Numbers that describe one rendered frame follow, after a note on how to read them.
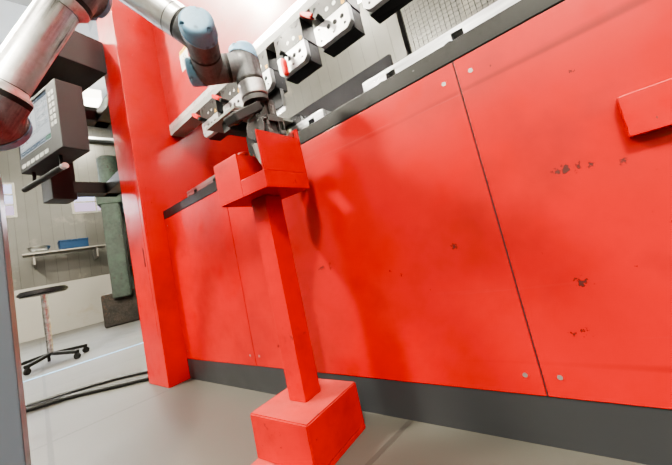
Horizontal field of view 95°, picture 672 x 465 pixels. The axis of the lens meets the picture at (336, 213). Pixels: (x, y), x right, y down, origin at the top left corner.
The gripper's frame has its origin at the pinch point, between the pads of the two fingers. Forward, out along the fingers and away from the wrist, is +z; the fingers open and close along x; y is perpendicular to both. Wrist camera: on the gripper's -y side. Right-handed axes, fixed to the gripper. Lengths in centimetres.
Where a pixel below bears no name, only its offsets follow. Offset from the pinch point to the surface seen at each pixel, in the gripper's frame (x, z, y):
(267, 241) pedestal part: 4.4, 19.4, -3.1
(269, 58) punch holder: 18, -52, 35
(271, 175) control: -5.0, 3.9, -4.6
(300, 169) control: -5.0, 2.3, 7.0
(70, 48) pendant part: 124, -109, 5
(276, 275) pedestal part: 3.5, 28.7, -3.8
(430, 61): -43.8, -11.0, 16.6
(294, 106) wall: 225, -176, 313
